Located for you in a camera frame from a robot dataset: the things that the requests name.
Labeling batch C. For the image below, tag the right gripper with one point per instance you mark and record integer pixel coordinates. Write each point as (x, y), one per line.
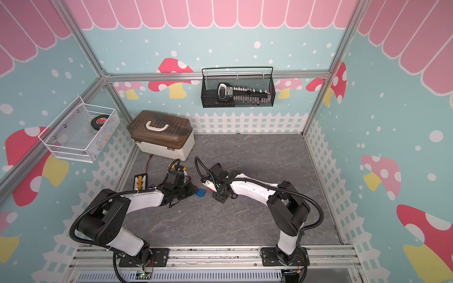
(215, 197)

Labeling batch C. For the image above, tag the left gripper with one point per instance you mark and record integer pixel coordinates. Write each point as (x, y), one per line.
(191, 190)

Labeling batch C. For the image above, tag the blue lego brick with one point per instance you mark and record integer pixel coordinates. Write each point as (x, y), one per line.
(200, 193)

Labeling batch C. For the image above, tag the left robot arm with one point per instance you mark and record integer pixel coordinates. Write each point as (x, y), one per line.
(101, 223)

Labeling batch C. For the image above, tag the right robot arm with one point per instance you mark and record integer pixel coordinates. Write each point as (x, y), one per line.
(292, 211)

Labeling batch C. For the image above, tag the black tray yellow connectors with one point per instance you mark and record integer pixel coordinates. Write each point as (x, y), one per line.
(140, 182)

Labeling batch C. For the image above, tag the brown lid storage box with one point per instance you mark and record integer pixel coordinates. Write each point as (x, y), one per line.
(163, 135)

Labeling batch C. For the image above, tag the screwdriver bit set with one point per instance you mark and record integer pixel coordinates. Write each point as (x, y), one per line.
(236, 96)

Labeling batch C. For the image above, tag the black tape roll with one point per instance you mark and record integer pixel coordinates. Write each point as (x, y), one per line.
(98, 122)

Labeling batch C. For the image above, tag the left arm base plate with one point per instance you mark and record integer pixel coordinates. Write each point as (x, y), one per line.
(151, 257)

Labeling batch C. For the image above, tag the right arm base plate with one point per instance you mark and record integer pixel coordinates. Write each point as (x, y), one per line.
(275, 257)

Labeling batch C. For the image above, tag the black wire wall basket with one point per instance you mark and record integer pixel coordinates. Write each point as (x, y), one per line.
(258, 78)

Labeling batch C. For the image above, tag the white wire wall basket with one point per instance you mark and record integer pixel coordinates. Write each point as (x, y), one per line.
(71, 137)

